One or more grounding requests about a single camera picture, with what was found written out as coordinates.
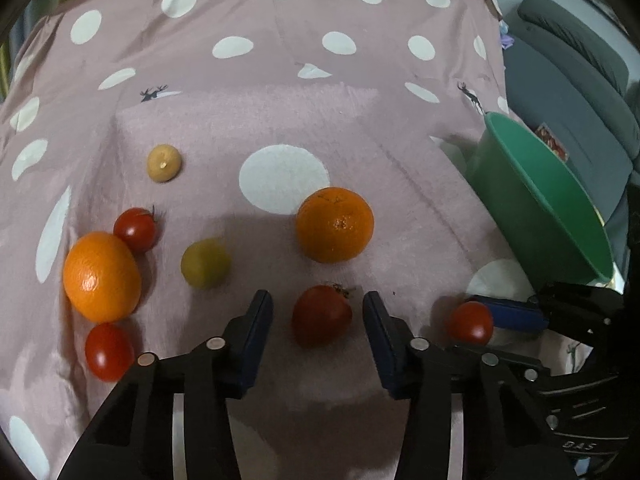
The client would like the green plastic bowl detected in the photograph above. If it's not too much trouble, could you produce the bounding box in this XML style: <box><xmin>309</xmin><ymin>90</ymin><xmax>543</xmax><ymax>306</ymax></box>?
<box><xmin>465</xmin><ymin>111</ymin><xmax>615</xmax><ymax>286</ymax></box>

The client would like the large red tomato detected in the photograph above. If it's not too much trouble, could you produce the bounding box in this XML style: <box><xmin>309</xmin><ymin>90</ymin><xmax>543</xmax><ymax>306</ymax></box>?
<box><xmin>292</xmin><ymin>283</ymin><xmax>357</xmax><ymax>348</ymax></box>

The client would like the yellow-green round fruit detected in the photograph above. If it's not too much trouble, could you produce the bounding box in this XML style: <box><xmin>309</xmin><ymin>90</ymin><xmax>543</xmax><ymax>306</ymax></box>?
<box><xmin>180</xmin><ymin>238</ymin><xmax>232</xmax><ymax>290</ymax></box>

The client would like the small red tomato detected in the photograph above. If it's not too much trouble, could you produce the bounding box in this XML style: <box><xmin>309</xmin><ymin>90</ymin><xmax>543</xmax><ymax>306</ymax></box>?
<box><xmin>447</xmin><ymin>301</ymin><xmax>495</xmax><ymax>346</ymax></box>
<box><xmin>84</xmin><ymin>323</ymin><xmax>136</xmax><ymax>383</ymax></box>
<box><xmin>113</xmin><ymin>205</ymin><xmax>162</xmax><ymax>254</ymax></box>

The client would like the pink polka dot blanket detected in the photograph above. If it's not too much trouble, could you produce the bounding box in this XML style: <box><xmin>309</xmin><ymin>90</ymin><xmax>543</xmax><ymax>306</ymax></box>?
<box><xmin>0</xmin><ymin>0</ymin><xmax>626</xmax><ymax>480</ymax></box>

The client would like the red patterned packet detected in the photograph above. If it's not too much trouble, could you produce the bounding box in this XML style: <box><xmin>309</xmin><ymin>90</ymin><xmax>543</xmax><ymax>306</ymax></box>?
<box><xmin>535</xmin><ymin>122</ymin><xmax>571</xmax><ymax>161</ymax></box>

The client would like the grey sofa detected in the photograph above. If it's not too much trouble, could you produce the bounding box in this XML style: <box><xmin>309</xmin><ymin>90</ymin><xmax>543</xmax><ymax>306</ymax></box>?
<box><xmin>502</xmin><ymin>0</ymin><xmax>640</xmax><ymax>291</ymax></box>

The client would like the round orange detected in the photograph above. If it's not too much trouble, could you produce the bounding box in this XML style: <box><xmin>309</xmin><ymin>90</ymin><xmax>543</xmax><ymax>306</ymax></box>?
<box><xmin>295</xmin><ymin>186</ymin><xmax>375</xmax><ymax>264</ymax></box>

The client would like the small beige round fruit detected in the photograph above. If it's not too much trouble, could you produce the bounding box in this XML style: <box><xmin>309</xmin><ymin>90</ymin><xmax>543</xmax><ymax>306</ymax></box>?
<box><xmin>146</xmin><ymin>144</ymin><xmax>183</xmax><ymax>182</ymax></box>

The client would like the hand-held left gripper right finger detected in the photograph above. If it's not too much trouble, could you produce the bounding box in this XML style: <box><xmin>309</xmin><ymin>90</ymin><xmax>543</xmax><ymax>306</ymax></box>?
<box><xmin>362</xmin><ymin>291</ymin><xmax>576</xmax><ymax>480</ymax></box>

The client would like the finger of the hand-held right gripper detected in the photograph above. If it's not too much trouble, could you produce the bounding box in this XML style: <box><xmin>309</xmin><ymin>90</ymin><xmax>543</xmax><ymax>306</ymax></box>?
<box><xmin>451</xmin><ymin>342</ymin><xmax>553</xmax><ymax>378</ymax></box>
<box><xmin>462</xmin><ymin>282</ymin><xmax>626</xmax><ymax>346</ymax></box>

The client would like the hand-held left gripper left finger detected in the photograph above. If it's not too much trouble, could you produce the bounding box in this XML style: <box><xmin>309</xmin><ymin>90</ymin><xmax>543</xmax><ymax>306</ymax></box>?
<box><xmin>55</xmin><ymin>289</ymin><xmax>275</xmax><ymax>480</ymax></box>

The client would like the oval orange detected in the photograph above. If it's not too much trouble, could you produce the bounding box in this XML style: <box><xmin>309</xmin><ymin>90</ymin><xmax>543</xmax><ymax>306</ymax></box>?
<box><xmin>63</xmin><ymin>231</ymin><xmax>142</xmax><ymax>324</ymax></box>

